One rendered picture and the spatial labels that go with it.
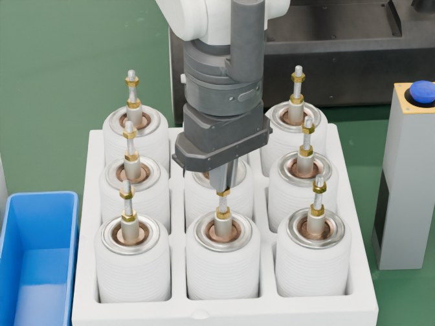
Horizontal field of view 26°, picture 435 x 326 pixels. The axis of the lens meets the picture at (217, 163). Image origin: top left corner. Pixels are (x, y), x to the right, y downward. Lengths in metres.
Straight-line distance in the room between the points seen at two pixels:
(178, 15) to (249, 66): 0.09
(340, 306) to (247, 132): 0.28
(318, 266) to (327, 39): 0.60
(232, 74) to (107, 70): 0.98
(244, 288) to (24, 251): 0.46
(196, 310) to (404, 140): 0.38
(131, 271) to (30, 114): 0.72
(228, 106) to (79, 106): 0.86
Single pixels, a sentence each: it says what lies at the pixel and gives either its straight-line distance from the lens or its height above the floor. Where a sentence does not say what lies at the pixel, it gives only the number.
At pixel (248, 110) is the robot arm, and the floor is 0.46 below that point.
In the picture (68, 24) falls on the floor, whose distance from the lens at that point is 2.11.
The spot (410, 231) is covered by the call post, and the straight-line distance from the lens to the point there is 1.48.
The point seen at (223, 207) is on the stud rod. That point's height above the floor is 0.30.
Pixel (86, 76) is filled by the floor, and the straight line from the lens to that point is 1.93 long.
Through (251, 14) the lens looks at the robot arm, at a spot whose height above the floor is 0.61.
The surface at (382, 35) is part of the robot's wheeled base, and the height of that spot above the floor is 0.19.
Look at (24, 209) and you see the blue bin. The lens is 1.50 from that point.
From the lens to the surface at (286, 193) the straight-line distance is 1.28.
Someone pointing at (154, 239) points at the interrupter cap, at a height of 0.25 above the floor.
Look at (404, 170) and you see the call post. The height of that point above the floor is 0.21.
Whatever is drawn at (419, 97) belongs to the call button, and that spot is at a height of 0.33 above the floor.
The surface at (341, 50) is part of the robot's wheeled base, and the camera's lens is 1.69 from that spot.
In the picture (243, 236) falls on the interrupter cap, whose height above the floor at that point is 0.25.
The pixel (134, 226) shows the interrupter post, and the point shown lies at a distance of 1.19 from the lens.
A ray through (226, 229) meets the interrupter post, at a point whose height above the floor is 0.26.
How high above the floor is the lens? 1.09
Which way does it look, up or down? 40 degrees down
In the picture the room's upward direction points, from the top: straight up
